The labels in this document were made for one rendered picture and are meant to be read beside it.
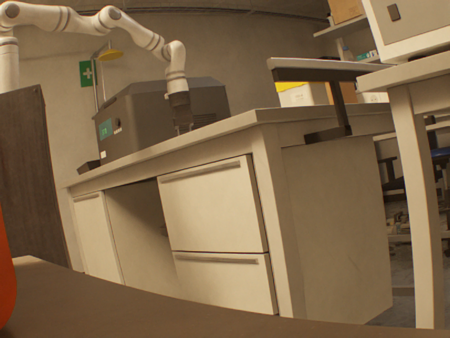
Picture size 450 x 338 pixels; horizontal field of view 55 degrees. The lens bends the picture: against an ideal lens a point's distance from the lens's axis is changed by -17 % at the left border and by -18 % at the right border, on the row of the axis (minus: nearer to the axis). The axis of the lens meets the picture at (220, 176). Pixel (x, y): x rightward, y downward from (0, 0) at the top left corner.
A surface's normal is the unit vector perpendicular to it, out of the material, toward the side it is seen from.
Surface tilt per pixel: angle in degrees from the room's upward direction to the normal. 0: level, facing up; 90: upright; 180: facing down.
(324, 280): 90
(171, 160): 90
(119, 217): 90
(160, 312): 0
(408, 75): 90
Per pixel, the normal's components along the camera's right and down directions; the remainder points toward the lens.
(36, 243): 0.29, -0.06
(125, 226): 0.55, -0.11
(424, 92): -0.81, 0.15
